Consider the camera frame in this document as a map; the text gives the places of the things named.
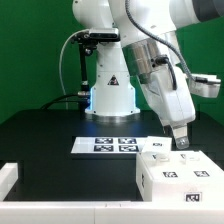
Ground white door panel with peg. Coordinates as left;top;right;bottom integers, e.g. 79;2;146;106
136;152;186;186

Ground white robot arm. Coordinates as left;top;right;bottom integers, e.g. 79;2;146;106
72;0;224;149

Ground white front fence rail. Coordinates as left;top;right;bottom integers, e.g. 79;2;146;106
0;202;224;224

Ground white marker base sheet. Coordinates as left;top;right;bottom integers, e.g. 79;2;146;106
71;137;146;154

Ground white left fence block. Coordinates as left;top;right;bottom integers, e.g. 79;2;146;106
0;163;18;202

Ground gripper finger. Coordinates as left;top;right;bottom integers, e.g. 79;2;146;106
171;124;189;150

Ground white cabinet top block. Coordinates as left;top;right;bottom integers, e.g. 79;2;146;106
142;136;172;154

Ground black camera on stand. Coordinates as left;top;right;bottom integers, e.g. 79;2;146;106
72;28;120;43

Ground black cable on table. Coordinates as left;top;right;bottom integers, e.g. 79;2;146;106
39;93;84;111

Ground white cabinet body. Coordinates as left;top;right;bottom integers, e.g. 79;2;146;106
136;151;224;203

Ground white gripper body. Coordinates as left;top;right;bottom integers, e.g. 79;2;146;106
139;66;195;127

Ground black camera stand pole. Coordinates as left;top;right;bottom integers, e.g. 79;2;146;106
77;43;92;109

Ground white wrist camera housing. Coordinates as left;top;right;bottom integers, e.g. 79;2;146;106
188;74;221;98

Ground grey camera cable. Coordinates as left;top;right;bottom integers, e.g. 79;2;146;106
58;29;90;98

